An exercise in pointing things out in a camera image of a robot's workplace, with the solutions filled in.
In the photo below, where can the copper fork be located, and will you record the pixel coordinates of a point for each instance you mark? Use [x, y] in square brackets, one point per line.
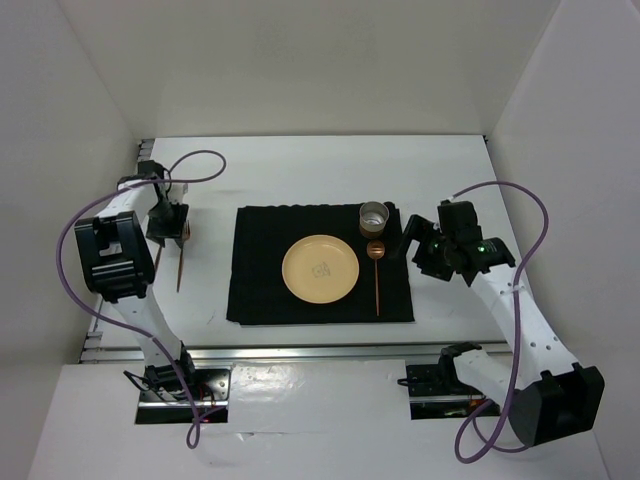
[180, 270]

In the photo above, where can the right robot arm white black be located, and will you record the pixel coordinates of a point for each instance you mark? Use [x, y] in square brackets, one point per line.
[546, 393]

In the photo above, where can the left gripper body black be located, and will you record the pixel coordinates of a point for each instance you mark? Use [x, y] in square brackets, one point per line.
[166, 221]

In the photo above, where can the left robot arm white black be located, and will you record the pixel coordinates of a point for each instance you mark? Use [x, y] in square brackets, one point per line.
[167, 363]

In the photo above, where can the black cloth placemat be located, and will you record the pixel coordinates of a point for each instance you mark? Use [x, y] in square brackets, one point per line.
[263, 234]

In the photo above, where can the aluminium front rail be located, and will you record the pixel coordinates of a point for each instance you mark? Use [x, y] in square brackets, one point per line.
[93, 353]

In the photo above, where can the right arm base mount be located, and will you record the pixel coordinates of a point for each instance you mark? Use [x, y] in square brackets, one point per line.
[435, 395]

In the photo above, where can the copper spoon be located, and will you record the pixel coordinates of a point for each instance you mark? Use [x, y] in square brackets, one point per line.
[376, 251]

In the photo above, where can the metal cup copper base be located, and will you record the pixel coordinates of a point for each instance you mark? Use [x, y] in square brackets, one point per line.
[373, 217]

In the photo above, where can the copper knife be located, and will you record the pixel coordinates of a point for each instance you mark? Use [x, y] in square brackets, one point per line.
[157, 257]

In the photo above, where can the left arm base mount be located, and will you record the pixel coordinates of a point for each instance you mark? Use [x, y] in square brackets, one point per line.
[157, 406]

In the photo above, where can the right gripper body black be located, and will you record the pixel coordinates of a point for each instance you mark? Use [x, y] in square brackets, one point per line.
[432, 255]

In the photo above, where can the yellow plate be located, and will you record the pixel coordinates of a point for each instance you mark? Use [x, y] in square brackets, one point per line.
[320, 269]

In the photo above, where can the aluminium rail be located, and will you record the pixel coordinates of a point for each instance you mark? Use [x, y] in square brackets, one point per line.
[93, 353]
[115, 258]

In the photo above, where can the aluminium left rail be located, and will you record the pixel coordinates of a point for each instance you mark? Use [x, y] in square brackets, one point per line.
[115, 258]

